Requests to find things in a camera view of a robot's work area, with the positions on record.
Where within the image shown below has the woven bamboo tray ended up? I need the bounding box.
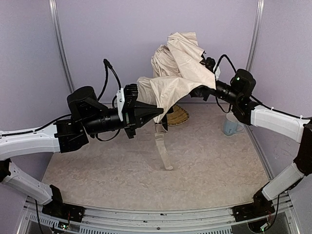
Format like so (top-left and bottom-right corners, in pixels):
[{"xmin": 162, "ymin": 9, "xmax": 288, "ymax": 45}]
[{"xmin": 166, "ymin": 104, "xmax": 190, "ymax": 126}]

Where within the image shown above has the aluminium corner post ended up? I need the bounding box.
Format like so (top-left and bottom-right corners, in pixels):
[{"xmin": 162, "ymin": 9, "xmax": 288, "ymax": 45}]
[
  {"xmin": 246, "ymin": 0, "xmax": 265, "ymax": 72},
  {"xmin": 48, "ymin": 0, "xmax": 75, "ymax": 93}
]

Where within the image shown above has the left aluminium corner post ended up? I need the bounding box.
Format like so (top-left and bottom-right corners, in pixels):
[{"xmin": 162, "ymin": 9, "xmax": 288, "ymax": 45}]
[{"xmin": 48, "ymin": 0, "xmax": 75, "ymax": 93}]

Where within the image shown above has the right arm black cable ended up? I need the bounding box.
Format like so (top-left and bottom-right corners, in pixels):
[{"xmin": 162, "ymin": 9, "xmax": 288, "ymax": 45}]
[{"xmin": 214, "ymin": 54, "xmax": 238, "ymax": 74}]

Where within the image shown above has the light blue ceramic mug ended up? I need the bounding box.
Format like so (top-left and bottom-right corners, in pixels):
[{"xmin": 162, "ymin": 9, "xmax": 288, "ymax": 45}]
[{"xmin": 223, "ymin": 113, "xmax": 244, "ymax": 136}]

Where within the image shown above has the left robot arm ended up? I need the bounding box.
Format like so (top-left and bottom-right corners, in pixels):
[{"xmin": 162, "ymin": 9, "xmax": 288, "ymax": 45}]
[{"xmin": 0, "ymin": 84, "xmax": 163, "ymax": 205}]

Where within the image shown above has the aluminium front rail frame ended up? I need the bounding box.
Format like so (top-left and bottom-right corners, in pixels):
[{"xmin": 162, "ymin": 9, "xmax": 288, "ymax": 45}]
[{"xmin": 16, "ymin": 193, "xmax": 303, "ymax": 234}]

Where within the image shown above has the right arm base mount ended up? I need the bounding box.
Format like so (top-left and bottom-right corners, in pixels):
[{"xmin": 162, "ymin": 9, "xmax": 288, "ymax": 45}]
[{"xmin": 232, "ymin": 198, "xmax": 275, "ymax": 222}]

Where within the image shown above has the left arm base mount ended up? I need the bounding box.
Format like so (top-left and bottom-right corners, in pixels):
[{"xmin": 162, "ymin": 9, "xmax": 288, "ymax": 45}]
[{"xmin": 42, "ymin": 200, "xmax": 85, "ymax": 223}]

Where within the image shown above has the right aluminium corner post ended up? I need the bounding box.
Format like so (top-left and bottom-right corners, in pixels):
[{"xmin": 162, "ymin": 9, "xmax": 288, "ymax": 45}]
[{"xmin": 246, "ymin": 0, "xmax": 265, "ymax": 72}]

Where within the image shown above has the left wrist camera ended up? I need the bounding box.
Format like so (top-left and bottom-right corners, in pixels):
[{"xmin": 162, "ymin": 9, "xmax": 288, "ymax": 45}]
[{"xmin": 117, "ymin": 84, "xmax": 138, "ymax": 122}]

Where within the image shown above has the beige folding umbrella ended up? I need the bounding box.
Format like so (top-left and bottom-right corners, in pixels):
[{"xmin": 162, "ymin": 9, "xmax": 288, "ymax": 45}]
[{"xmin": 137, "ymin": 32, "xmax": 216, "ymax": 171}]

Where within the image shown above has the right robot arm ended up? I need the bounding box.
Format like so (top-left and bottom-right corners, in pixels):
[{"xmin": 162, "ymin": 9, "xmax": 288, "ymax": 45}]
[{"xmin": 190, "ymin": 69, "xmax": 312, "ymax": 201}]

